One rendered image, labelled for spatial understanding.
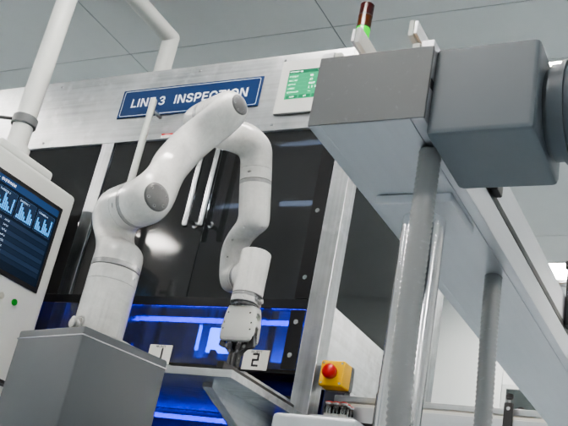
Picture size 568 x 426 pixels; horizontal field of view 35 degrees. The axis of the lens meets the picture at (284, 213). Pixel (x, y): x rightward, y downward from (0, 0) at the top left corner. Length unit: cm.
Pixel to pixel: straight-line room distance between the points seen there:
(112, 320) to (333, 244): 81
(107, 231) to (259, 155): 51
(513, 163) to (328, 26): 354
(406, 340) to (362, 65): 29
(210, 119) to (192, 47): 246
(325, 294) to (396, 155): 167
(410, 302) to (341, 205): 187
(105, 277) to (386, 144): 130
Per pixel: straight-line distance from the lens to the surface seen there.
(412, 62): 91
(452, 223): 105
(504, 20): 424
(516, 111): 86
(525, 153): 89
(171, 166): 227
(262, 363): 261
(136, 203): 215
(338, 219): 268
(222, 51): 477
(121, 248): 215
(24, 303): 304
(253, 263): 241
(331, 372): 247
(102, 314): 211
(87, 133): 344
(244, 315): 238
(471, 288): 127
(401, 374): 83
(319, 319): 257
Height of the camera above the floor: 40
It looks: 23 degrees up
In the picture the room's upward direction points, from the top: 12 degrees clockwise
